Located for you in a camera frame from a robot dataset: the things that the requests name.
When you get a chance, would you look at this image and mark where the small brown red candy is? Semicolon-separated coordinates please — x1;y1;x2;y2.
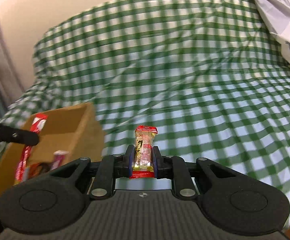
130;125;158;179

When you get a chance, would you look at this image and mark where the red stick snack packet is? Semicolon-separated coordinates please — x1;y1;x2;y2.
14;113;48;184

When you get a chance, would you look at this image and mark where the red chip snack bag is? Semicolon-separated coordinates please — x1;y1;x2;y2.
50;150;69;170

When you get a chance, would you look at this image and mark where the cardboard box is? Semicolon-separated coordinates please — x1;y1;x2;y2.
0;103;105;195

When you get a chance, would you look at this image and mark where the green checkered sofa cover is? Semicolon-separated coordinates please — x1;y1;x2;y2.
1;0;290;226

